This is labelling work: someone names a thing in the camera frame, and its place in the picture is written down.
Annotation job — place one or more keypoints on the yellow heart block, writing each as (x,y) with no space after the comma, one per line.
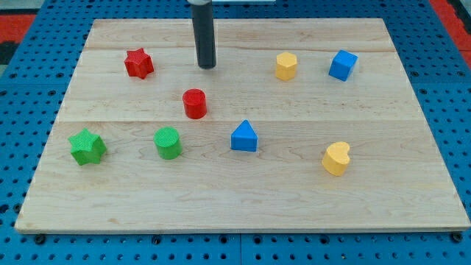
(336,158)

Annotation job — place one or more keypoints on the blue triangle block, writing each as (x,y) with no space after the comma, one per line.
(244,138)

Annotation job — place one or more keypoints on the light wooden board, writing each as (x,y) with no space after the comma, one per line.
(396,180)

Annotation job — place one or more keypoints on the blue cube block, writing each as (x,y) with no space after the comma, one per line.
(342,65)

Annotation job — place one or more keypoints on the green cylinder block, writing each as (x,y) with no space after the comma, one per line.
(167,142)

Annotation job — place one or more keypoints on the red cylinder block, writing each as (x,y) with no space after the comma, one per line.
(194,102)

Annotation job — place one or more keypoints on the red star block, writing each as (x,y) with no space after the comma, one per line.
(138,63)

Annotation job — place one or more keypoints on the yellow hexagon block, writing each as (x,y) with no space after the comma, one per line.
(286,66)

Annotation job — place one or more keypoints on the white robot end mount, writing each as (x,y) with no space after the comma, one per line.
(199,1)

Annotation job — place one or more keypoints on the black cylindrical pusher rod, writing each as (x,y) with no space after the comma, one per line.
(202,20)

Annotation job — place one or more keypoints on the green star block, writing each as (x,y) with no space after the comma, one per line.
(87,147)

